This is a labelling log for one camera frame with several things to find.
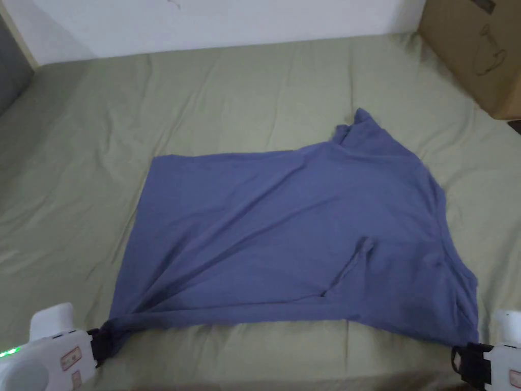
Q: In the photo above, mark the grey padded headboard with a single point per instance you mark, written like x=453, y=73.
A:
x=11, y=69

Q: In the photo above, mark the dark blue shirt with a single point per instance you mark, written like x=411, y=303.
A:
x=293, y=240

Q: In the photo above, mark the bed with pale green sheet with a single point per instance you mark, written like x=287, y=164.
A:
x=81, y=171

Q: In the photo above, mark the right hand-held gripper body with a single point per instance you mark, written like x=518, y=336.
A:
x=498, y=358

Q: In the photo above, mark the brown cardboard carton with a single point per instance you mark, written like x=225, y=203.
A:
x=480, y=49

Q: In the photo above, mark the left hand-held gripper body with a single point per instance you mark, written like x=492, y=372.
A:
x=49, y=350

